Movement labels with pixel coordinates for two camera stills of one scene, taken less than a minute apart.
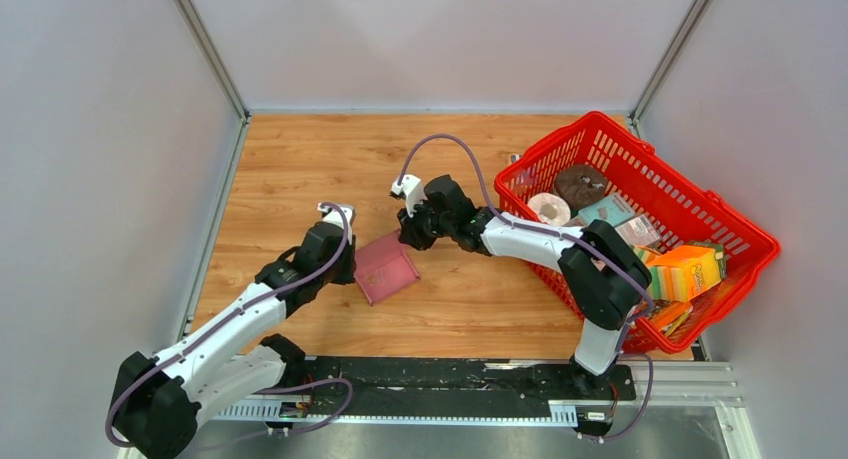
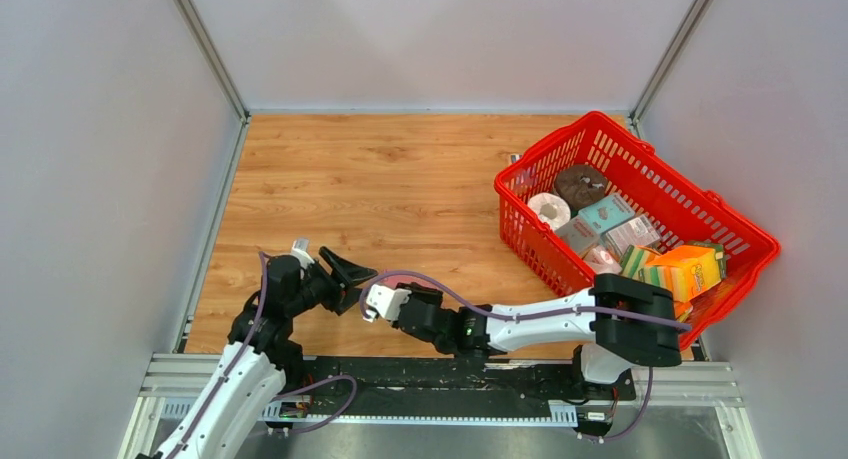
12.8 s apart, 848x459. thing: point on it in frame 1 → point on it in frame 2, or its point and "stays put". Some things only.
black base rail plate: (451, 385) stays put
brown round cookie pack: (580, 184) stays put
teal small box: (613, 209) stays put
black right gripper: (409, 228) → (420, 293)
